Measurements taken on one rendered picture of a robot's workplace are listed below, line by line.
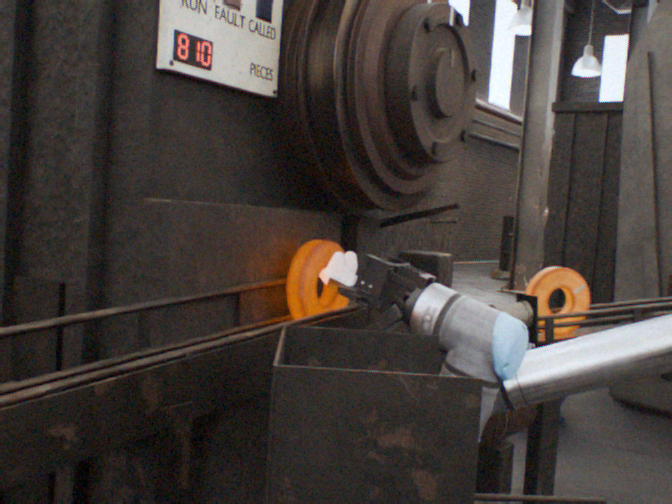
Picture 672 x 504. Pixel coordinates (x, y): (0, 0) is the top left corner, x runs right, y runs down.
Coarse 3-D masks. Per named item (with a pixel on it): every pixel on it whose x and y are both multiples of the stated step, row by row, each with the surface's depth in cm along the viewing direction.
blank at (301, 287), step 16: (304, 256) 127; (320, 256) 129; (288, 272) 127; (304, 272) 126; (320, 272) 130; (288, 288) 127; (304, 288) 126; (288, 304) 128; (304, 304) 126; (320, 304) 130; (336, 304) 134; (320, 320) 131
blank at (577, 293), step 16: (544, 272) 174; (560, 272) 174; (576, 272) 175; (528, 288) 174; (544, 288) 173; (576, 288) 175; (544, 304) 173; (576, 304) 176; (560, 320) 175; (576, 320) 176
